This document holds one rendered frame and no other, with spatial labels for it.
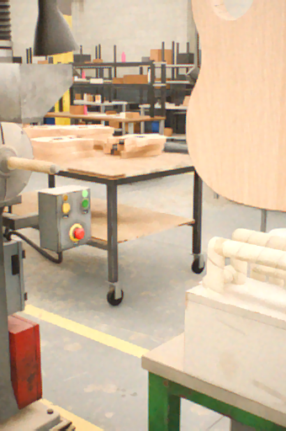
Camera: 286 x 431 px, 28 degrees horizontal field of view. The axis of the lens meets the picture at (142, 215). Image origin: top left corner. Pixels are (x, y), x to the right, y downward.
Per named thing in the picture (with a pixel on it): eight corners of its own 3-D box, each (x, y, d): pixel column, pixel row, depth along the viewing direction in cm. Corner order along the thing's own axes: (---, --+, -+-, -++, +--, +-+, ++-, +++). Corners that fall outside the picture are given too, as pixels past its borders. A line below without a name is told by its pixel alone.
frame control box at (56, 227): (2, 259, 208) (-2, 188, 202) (48, 246, 224) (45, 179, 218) (48, 274, 193) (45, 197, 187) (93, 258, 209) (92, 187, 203)
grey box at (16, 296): (-20, 308, 216) (-30, 162, 204) (3, 300, 224) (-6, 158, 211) (5, 318, 207) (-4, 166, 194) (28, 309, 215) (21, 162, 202)
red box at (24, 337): (-22, 388, 228) (-29, 300, 219) (4, 376, 237) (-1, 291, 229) (18, 412, 212) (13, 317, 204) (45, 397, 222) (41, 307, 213)
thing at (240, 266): (226, 282, 116) (228, 236, 114) (235, 278, 118) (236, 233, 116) (240, 286, 114) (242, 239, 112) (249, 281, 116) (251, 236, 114)
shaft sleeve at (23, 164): (12, 169, 173) (5, 163, 171) (18, 161, 174) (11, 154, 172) (53, 176, 162) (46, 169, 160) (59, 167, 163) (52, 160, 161)
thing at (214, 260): (203, 294, 110) (203, 246, 108) (212, 289, 112) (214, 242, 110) (217, 298, 108) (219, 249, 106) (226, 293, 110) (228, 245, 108)
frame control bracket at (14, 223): (7, 229, 195) (7, 217, 194) (50, 218, 209) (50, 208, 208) (14, 231, 193) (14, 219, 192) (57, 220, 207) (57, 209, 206)
